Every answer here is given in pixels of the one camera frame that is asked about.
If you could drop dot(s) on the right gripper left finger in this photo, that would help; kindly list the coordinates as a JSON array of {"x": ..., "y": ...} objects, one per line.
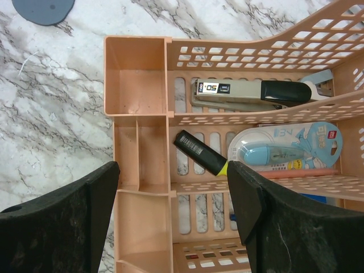
[{"x": 63, "y": 230}]

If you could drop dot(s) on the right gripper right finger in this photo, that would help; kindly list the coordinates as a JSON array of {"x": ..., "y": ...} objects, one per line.
[{"x": 284, "y": 231}]

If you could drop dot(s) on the peach plastic desk organizer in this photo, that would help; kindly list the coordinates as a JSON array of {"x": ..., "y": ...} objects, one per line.
[{"x": 163, "y": 221}]

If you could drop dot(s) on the blue round coaster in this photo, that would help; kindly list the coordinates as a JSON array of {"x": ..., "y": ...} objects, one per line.
[{"x": 43, "y": 12}]

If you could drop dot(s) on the blue flat item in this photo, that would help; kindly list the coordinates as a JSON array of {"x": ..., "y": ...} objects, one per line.
[{"x": 322, "y": 199}]

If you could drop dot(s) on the white correction tape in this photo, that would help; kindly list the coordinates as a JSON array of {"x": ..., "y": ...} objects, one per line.
[{"x": 314, "y": 145}]

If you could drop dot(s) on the black yellow highlighter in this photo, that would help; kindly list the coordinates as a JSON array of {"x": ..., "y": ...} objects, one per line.
[{"x": 201, "y": 153}]

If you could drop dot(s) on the grey stapler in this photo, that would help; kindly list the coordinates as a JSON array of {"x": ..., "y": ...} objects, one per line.
[{"x": 249, "y": 96}]

